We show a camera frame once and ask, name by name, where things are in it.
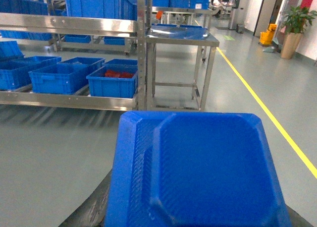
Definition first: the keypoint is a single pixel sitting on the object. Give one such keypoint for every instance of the seated person white shirt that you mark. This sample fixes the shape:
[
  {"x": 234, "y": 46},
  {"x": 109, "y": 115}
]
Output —
[{"x": 219, "y": 7}]

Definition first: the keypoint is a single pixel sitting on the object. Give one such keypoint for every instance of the blue bin front left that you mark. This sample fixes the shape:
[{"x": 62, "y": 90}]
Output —
[{"x": 60, "y": 78}]

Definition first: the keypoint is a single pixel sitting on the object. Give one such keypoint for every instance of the blue bin behind left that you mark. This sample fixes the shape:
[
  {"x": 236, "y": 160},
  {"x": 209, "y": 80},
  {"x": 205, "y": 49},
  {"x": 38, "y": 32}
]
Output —
[{"x": 93, "y": 63}]

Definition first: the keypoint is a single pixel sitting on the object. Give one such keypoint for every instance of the stainless steel shelf rack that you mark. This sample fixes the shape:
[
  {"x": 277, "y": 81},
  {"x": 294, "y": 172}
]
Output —
[{"x": 85, "y": 26}]

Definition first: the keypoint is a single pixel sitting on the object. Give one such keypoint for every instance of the yellow mop bucket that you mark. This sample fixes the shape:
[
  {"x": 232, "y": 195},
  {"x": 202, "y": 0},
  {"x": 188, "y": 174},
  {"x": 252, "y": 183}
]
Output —
[{"x": 267, "y": 36}]

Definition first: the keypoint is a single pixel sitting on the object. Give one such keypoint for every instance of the red parts in bin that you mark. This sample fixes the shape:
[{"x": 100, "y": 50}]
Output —
[{"x": 115, "y": 74}]

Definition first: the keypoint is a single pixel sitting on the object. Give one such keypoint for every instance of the potted plant in tan pot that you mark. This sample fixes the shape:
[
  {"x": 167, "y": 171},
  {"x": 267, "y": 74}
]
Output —
[{"x": 297, "y": 19}]

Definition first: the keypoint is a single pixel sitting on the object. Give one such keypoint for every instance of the stainless steel side table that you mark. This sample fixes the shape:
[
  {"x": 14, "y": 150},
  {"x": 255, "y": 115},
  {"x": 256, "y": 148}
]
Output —
[{"x": 180, "y": 62}]

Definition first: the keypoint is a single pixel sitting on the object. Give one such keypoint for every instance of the blue bin front right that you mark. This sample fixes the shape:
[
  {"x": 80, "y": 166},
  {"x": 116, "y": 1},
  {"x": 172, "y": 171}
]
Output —
[{"x": 101, "y": 86}]

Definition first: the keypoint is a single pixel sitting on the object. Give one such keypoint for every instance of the blue bin behind right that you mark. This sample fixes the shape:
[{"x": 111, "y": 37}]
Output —
[{"x": 133, "y": 63}]

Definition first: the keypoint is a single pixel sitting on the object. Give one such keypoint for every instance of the blue bin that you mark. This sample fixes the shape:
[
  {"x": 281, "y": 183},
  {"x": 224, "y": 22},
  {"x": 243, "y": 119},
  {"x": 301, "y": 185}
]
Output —
[
  {"x": 133, "y": 63},
  {"x": 60, "y": 78},
  {"x": 93, "y": 63},
  {"x": 101, "y": 86}
]

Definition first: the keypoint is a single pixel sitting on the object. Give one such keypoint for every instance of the blue block part with knob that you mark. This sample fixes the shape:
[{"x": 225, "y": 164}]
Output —
[{"x": 183, "y": 169}]

